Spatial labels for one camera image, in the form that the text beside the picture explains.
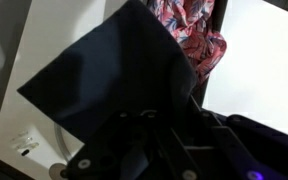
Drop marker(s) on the silver curved monitor stand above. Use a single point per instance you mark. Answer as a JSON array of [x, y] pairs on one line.
[[56, 171]]

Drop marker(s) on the small white desk pieces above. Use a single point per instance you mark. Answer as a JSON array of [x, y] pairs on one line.
[[25, 143]]

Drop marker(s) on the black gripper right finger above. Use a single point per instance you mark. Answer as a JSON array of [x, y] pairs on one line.
[[267, 153]]

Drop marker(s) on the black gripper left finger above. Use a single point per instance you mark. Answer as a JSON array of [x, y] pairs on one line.
[[130, 150]]

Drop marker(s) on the dark navy cloth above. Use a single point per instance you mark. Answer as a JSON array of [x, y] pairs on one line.
[[117, 60]]

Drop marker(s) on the pink and blue floral cloth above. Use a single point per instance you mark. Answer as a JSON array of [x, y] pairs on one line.
[[197, 33]]

